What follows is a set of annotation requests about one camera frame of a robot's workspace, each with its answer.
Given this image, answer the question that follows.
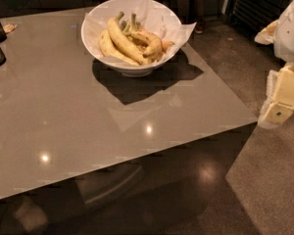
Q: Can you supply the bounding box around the curved spotted yellow banana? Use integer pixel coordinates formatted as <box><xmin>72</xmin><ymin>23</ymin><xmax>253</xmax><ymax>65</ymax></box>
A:
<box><xmin>130</xmin><ymin>13</ymin><xmax>163</xmax><ymax>58</ymax></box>

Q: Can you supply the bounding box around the small crumpled wrapper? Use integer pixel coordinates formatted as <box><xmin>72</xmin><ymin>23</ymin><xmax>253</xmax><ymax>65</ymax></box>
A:
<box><xmin>3</xmin><ymin>23</ymin><xmax>17</xmax><ymax>33</ymax></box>

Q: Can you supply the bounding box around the long yellow banana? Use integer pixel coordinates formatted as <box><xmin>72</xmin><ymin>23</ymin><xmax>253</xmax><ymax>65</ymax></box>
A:
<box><xmin>107</xmin><ymin>12</ymin><xmax>151</xmax><ymax>65</ymax></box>

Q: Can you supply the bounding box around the dark radiator grille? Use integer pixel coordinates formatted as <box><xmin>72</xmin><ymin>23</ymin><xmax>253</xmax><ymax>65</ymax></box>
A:
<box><xmin>223</xmin><ymin>0</ymin><xmax>291</xmax><ymax>40</ymax></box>

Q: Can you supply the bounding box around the left yellow banana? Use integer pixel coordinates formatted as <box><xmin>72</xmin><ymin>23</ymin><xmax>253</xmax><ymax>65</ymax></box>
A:
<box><xmin>99</xmin><ymin>29</ymin><xmax>138</xmax><ymax>66</ymax></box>

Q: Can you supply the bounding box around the white ceramic bowl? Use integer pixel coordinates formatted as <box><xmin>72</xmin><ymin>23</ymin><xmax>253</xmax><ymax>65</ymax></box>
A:
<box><xmin>80</xmin><ymin>0</ymin><xmax>183</xmax><ymax>78</ymax></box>

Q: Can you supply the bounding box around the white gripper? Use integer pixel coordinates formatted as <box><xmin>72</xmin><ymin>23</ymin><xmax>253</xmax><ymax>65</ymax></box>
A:
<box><xmin>255</xmin><ymin>0</ymin><xmax>294</xmax><ymax>129</ymax></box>

